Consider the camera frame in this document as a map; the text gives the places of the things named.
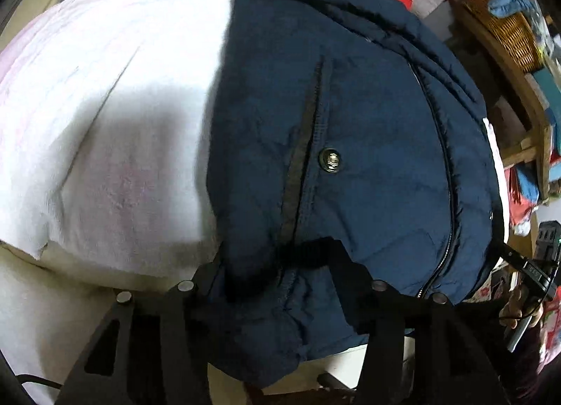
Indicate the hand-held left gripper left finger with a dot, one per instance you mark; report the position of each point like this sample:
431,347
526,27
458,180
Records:
175,322

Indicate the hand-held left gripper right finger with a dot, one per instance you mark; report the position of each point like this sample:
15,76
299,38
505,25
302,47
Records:
350,269

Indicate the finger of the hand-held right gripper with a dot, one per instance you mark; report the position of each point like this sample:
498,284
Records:
510,254

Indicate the navy blue puffer jacket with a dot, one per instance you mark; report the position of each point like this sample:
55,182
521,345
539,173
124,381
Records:
372,133

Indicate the person's right forearm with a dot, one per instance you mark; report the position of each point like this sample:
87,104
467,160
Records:
528,370

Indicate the person's right hand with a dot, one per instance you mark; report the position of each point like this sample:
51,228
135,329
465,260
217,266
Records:
517,306

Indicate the teal box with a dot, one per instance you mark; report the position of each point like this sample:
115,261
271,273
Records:
550,107

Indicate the wooden shelf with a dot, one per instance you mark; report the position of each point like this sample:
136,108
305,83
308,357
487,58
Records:
526,94

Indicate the wicker basket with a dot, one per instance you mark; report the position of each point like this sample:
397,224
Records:
508,37

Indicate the white fleece blanket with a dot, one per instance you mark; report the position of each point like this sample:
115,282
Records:
109,103

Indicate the light blue cloth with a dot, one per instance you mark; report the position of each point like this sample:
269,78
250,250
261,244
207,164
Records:
510,4

